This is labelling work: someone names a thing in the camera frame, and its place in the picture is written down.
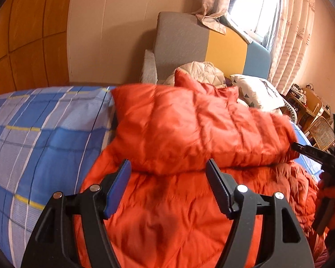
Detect orange puffer jacket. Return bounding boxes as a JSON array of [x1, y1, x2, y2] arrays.
[[74, 70, 332, 268]]

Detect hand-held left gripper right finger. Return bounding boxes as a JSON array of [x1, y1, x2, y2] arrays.
[[206, 159, 315, 268]]

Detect wooden wardrobe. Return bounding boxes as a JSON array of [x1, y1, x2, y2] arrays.
[[0, 0, 83, 101]]

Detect white fuzzy pillow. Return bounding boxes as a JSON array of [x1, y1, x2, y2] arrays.
[[141, 49, 158, 85]]

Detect beige quilted blanket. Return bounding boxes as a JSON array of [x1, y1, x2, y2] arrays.
[[164, 61, 227, 89]]

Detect wicker chair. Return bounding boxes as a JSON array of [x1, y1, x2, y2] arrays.
[[304, 116, 335, 147]]

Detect bright window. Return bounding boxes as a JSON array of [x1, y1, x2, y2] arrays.
[[228, 0, 283, 46]]

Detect wooden desk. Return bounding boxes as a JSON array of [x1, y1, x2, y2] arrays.
[[285, 85, 331, 124]]

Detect draped pink patterned curtain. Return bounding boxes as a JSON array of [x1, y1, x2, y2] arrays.
[[194, 0, 254, 44]]

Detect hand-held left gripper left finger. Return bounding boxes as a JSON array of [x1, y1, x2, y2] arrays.
[[21, 159, 132, 268]]

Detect blue plaid bed sheet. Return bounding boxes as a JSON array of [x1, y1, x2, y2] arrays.
[[0, 86, 321, 267]]

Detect long pink patterned curtain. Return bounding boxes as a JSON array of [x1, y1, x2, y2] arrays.
[[267, 0, 316, 90]]

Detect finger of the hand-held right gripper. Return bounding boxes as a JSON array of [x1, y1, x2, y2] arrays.
[[312, 170, 335, 235], [291, 142, 335, 163]]

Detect grey yellow blue headboard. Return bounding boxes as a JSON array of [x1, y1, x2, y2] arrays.
[[153, 12, 272, 85]]

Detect white floor fan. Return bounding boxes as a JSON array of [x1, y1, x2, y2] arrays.
[[282, 102, 299, 124]]

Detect white printed pillow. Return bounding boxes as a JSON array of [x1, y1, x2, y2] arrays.
[[230, 74, 286, 110]]

